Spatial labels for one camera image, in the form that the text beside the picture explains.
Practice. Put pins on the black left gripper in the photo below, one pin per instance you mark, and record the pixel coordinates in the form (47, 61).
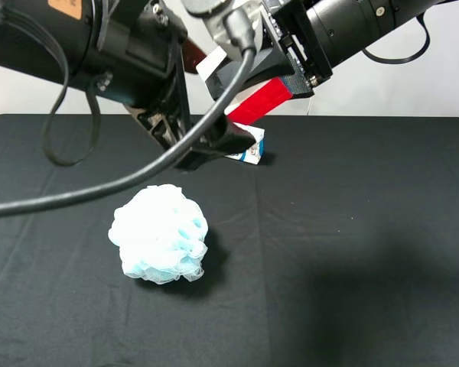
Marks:
(134, 57)

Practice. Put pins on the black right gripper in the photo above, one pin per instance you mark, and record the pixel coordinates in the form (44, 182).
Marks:
(295, 54)

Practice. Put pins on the multicoloured puzzle cube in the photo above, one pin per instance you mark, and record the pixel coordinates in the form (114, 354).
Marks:
(252, 103)

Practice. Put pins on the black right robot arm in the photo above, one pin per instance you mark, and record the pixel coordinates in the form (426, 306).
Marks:
(345, 28)

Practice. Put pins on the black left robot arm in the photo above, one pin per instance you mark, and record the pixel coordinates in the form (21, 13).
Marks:
(49, 40)

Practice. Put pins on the white blue milk carton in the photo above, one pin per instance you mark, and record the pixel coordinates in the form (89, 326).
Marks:
(253, 154)

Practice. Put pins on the blue white bath loofah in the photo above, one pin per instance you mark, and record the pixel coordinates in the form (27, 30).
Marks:
(160, 235)

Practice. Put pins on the black tablecloth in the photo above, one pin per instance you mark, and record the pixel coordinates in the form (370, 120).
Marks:
(341, 248)

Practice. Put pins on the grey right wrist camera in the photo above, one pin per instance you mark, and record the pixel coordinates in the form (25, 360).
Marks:
(235, 26)

